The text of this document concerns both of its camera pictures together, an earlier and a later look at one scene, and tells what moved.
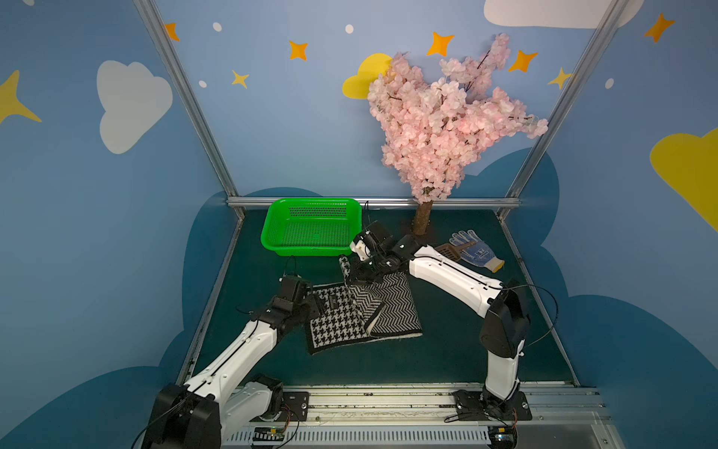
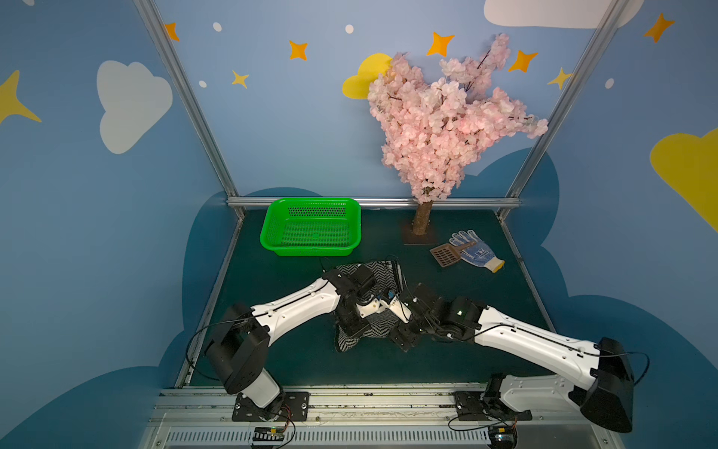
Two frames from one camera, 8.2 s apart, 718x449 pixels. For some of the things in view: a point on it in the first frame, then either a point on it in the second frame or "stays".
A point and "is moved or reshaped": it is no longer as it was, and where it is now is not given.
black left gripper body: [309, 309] -> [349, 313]
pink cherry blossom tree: [427, 125] stays
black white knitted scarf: [351, 314] is moved or reshaped
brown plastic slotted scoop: [452, 252] stays
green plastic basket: [312, 226] stays
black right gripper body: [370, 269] -> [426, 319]
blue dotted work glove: [479, 253] stays
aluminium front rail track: [428, 418] stays
